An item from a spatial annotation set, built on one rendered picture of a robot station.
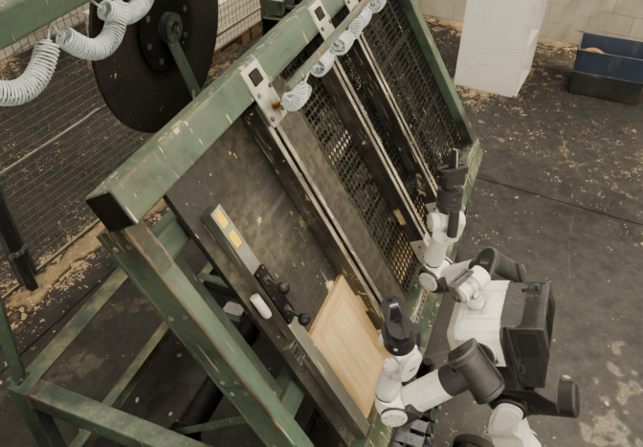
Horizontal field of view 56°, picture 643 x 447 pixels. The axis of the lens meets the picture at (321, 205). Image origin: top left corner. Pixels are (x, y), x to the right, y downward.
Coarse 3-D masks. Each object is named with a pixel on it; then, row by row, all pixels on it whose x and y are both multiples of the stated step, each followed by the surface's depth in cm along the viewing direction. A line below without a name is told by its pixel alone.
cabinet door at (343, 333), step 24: (336, 288) 208; (336, 312) 205; (360, 312) 217; (312, 336) 192; (336, 336) 203; (360, 336) 215; (336, 360) 200; (360, 360) 212; (384, 360) 224; (360, 384) 209; (360, 408) 206
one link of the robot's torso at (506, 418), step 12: (504, 408) 200; (516, 408) 200; (492, 420) 207; (504, 420) 204; (516, 420) 201; (492, 432) 211; (504, 432) 209; (516, 432) 208; (528, 432) 221; (504, 444) 218; (516, 444) 215; (528, 444) 219; (540, 444) 226
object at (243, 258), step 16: (208, 224) 166; (224, 240) 167; (240, 256) 169; (240, 272) 173; (256, 288) 175; (272, 304) 177; (288, 336) 183; (304, 336) 186; (304, 352) 185; (320, 352) 190; (320, 368) 189; (320, 384) 193; (336, 384) 194; (336, 400) 195; (352, 400) 199; (352, 416) 198
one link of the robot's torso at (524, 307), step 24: (504, 288) 190; (528, 288) 186; (456, 312) 190; (480, 312) 185; (504, 312) 181; (528, 312) 178; (552, 312) 185; (456, 336) 183; (480, 336) 179; (504, 336) 178; (528, 336) 175; (504, 360) 179; (528, 360) 181; (528, 384) 188
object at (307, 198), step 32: (256, 64) 180; (256, 96) 178; (256, 128) 187; (288, 160) 190; (288, 192) 198; (320, 192) 201; (320, 224) 202; (352, 256) 210; (352, 288) 215; (384, 320) 219
